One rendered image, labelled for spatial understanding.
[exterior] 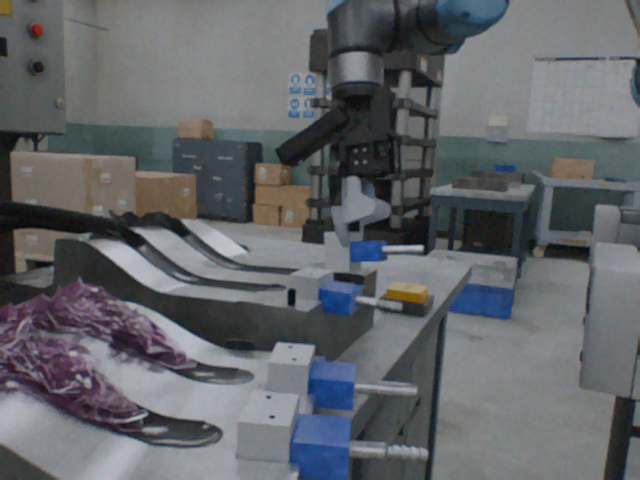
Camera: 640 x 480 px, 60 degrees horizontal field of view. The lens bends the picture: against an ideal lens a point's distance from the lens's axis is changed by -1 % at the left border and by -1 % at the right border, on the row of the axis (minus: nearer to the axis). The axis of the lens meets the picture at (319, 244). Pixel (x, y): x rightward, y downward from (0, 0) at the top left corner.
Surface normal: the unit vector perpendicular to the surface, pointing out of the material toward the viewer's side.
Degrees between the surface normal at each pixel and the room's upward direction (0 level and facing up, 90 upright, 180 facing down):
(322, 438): 0
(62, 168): 97
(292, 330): 90
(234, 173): 90
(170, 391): 18
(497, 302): 91
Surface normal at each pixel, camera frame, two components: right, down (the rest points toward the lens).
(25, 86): 0.92, 0.11
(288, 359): 0.04, -0.98
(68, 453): 0.50, -0.85
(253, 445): -0.10, 0.16
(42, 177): -0.31, -0.04
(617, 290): -0.44, 0.13
